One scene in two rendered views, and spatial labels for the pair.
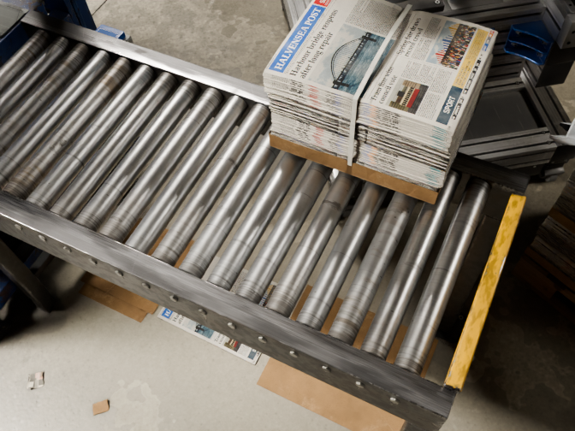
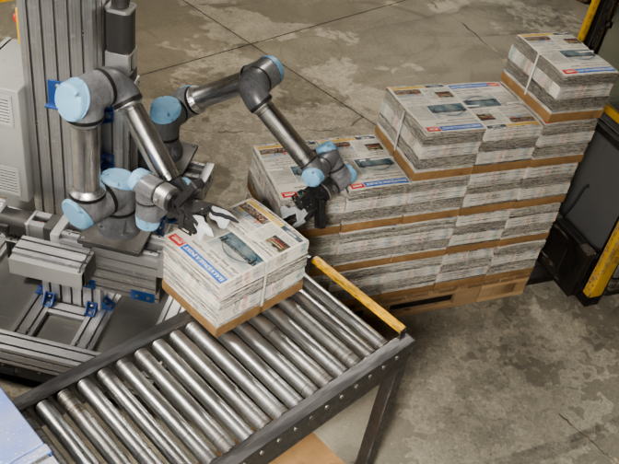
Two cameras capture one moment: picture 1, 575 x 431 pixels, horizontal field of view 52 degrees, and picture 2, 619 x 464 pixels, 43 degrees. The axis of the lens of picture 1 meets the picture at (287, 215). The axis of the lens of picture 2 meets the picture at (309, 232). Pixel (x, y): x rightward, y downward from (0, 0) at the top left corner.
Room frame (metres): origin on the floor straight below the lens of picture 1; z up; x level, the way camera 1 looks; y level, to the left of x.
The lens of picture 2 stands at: (0.34, 1.65, 2.66)
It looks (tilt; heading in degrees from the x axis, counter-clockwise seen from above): 39 degrees down; 279
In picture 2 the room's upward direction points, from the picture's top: 11 degrees clockwise
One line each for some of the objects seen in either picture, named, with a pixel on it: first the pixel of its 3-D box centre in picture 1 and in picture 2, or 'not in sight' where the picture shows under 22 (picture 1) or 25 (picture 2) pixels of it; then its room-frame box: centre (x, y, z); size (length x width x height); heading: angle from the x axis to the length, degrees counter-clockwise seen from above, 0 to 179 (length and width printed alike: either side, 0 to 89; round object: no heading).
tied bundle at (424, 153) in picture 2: not in sight; (427, 131); (0.39, -1.32, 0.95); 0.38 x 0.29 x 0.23; 128
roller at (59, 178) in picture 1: (95, 134); (126, 435); (0.93, 0.43, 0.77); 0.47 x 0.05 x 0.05; 150
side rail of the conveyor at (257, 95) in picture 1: (247, 105); (152, 345); (1.01, 0.07, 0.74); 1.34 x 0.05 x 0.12; 60
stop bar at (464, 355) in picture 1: (489, 285); (357, 293); (0.45, -0.36, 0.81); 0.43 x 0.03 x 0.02; 150
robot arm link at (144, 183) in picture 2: not in sight; (147, 186); (1.12, -0.11, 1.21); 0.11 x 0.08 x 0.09; 160
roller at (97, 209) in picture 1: (141, 152); (165, 411); (0.86, 0.32, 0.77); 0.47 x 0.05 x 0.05; 150
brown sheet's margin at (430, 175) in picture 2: not in sight; (423, 148); (0.39, -1.31, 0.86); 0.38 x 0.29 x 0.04; 128
